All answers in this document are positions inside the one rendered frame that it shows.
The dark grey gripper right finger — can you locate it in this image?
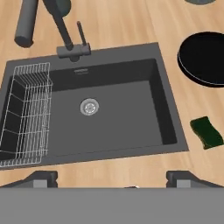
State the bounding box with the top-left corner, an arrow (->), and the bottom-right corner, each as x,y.
165,171 -> 224,189

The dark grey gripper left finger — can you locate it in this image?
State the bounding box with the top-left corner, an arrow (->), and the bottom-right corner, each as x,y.
1,171 -> 59,189

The green sponge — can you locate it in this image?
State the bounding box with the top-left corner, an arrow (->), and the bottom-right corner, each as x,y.
189,115 -> 224,151

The silver sink drain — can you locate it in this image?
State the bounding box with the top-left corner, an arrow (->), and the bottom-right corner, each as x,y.
80,97 -> 100,116

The dark grey sink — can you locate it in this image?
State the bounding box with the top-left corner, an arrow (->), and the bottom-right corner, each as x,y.
0,42 -> 190,172

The black pan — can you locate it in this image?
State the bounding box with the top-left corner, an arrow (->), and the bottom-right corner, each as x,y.
177,31 -> 224,88

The dark grey tap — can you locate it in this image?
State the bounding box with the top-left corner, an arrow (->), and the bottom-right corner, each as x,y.
43,0 -> 92,62

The dark grey cylinder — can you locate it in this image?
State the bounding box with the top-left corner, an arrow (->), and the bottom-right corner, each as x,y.
14,0 -> 39,49

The grey round object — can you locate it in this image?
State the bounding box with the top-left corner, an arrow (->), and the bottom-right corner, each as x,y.
185,0 -> 218,5

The white wire rack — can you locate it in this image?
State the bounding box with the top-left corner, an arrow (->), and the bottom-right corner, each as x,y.
0,62 -> 54,168

